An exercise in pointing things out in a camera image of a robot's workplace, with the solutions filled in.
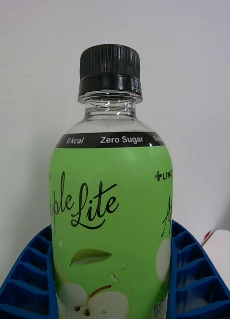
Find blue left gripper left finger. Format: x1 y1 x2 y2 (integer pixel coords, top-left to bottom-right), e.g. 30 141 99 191
0 225 58 319

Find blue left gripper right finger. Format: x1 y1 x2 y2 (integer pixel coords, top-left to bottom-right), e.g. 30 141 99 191
168 219 230 319

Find green label plastic bottle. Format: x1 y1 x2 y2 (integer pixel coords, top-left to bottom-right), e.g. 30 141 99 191
48 44 174 319

